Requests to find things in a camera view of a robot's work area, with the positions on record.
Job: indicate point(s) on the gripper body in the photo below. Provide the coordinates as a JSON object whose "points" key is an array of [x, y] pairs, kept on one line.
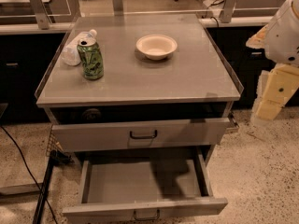
{"points": [[282, 36]]}

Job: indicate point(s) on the drawer with black handle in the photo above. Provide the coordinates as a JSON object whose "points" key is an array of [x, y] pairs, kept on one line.
{"points": [[140, 134], [143, 190]]}

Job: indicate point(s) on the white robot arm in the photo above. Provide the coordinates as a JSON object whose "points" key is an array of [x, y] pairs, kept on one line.
{"points": [[280, 41]]}

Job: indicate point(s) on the grey metal drawer cabinet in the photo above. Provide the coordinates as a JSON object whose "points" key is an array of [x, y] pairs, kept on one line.
{"points": [[195, 82]]}

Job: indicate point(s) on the white bowl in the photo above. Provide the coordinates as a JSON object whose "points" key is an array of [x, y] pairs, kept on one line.
{"points": [[156, 47]]}

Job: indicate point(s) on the green soda can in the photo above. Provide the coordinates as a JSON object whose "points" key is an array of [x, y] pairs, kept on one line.
{"points": [[91, 58]]}

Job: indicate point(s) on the black stand pole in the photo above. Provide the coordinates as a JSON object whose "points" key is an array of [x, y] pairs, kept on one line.
{"points": [[56, 158]]}

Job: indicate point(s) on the dark counter cabinets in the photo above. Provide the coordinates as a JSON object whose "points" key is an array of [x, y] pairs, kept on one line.
{"points": [[25, 58]]}

